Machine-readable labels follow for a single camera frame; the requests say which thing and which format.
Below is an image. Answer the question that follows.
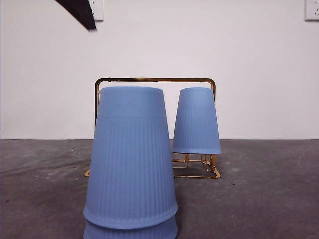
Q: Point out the blue ribbed plastic cup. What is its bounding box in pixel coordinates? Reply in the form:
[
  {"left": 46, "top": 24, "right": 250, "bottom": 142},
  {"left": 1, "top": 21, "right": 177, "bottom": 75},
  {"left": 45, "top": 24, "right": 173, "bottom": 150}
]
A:
[
  {"left": 171, "top": 87, "right": 222, "bottom": 155},
  {"left": 83, "top": 213, "right": 179, "bottom": 239},
  {"left": 83, "top": 86, "right": 179, "bottom": 230}
]

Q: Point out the white wall socket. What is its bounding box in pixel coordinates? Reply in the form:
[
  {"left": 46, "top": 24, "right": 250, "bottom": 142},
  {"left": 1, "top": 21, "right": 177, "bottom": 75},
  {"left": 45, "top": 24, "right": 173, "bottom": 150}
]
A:
[
  {"left": 87, "top": 0, "right": 104, "bottom": 22},
  {"left": 304, "top": 0, "right": 319, "bottom": 22}
]

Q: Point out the gold wire cup holder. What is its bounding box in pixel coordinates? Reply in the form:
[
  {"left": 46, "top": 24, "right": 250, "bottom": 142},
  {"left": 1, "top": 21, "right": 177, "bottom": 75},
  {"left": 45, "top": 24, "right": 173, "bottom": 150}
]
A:
[{"left": 84, "top": 77, "right": 223, "bottom": 180}]

